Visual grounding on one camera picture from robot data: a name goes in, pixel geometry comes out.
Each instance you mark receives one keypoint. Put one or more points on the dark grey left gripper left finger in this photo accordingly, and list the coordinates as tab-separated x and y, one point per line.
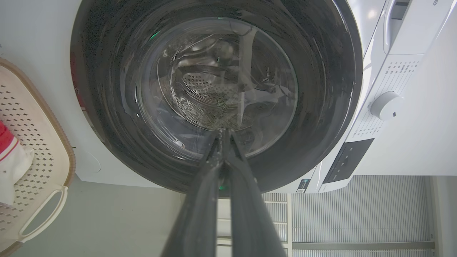
196	217

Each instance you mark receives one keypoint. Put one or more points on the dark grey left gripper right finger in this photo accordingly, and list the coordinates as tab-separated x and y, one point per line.
250	217

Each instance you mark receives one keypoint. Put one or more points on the beige perforated laundry basket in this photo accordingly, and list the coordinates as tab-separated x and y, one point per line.
35	150

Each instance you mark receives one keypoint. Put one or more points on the black round washing machine door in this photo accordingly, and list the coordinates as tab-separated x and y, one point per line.
214	89

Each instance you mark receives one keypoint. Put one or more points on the white washing machine dial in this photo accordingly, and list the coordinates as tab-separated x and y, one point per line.
385	105

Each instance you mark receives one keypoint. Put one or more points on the red and white garment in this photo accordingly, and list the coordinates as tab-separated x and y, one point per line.
10	160

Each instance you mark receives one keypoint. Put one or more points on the white front-load washing machine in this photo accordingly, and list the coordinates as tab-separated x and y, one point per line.
403	89

